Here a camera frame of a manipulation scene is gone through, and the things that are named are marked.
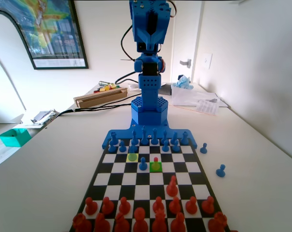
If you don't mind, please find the printed paper sheet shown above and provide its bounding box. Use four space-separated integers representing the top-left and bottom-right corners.
195 99 221 116

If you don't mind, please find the long cardboard box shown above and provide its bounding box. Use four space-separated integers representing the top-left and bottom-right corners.
73 87 128 109

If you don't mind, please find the green plastic bin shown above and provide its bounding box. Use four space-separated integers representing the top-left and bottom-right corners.
0 128 32 147

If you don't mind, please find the chessboard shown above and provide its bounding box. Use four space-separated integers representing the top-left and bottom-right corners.
70 139 233 232

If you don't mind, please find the red chess rook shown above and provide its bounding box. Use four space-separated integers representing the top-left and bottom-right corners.
72 212 93 232
208 211 228 232

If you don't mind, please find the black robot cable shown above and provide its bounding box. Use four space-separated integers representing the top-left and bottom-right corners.
121 23 137 61
115 71 139 85

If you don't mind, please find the clear plastic bag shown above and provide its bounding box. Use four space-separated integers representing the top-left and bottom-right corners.
171 84 220 107

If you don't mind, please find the white wall switch plate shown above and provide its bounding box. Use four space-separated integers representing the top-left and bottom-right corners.
202 53 213 70

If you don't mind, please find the crumpled paper pile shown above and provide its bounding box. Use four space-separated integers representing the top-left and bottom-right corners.
29 109 60 126

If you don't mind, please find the black table cable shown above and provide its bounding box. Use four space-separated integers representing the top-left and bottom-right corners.
74 102 132 112
56 95 134 116

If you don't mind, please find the red chess knight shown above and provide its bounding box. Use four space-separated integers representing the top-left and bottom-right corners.
94 212 111 232
166 175 179 198

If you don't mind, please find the red chess queen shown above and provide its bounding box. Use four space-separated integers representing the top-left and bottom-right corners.
151 208 168 232

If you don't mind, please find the red chess bishop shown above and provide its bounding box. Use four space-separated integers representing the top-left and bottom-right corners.
113 212 131 232
169 212 187 232

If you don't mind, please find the blue fluffy cloth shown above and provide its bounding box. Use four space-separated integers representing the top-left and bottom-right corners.
176 74 194 90

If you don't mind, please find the black framed map poster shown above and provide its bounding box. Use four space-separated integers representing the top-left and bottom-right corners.
0 0 89 70

